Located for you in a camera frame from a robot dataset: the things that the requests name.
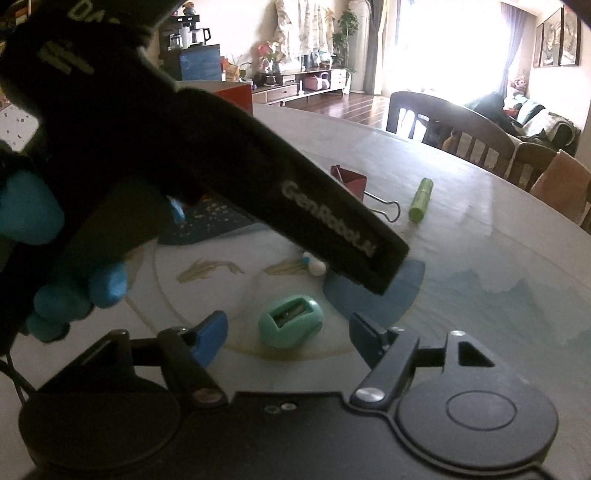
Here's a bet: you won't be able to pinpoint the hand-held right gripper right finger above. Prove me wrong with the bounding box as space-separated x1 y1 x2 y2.
349 313 498 409

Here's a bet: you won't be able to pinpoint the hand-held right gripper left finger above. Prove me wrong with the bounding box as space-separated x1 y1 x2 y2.
108 310 230 409

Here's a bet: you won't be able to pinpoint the red and white cardboard box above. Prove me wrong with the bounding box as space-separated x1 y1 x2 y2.
212 80 254 117

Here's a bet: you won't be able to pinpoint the teal pencil sharpener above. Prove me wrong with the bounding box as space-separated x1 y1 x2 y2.
257 295 322 350

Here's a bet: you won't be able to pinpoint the person's left hand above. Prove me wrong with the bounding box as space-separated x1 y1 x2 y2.
0 170 128 343

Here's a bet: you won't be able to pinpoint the blue cabinet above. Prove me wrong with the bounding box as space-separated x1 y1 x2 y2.
159 44 223 83

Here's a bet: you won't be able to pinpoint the small white round item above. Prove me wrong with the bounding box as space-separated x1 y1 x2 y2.
302 253 327 278

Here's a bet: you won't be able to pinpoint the wooden TV cabinet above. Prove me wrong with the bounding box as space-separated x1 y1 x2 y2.
252 67 350 106

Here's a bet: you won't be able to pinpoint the pink flowers in pot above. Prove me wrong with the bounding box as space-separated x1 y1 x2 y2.
253 41 285 75

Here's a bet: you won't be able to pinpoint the black coffee maker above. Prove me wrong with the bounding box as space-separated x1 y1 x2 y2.
166 14 212 51

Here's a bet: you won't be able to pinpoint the green tube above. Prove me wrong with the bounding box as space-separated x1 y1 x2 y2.
409 178 435 223

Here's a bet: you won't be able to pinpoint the red binder clip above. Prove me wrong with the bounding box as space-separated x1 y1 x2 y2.
330 165 402 223

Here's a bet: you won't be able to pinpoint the white standing air conditioner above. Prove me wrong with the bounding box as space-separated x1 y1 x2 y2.
347 0 373 96

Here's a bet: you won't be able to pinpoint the green potted plant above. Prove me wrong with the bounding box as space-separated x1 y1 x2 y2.
330 9 360 68

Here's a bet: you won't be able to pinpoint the dark wooden chair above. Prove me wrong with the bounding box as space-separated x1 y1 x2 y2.
385 91 518 177

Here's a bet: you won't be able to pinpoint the wooden chair with pink towel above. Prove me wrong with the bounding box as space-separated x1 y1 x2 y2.
508 141 560 193

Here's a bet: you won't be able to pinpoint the pink towel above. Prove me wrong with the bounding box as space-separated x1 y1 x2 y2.
530 150 591 225

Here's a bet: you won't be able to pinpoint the sofa with cushions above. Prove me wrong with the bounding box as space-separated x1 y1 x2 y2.
464 90 582 156

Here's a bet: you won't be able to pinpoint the grey curtain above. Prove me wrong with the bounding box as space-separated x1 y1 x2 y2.
501 2 539 100

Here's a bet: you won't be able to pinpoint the black cable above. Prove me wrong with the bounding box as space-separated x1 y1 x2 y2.
0 353 36 405

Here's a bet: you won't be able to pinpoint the framed wall pictures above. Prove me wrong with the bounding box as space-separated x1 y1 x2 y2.
533 4 582 69

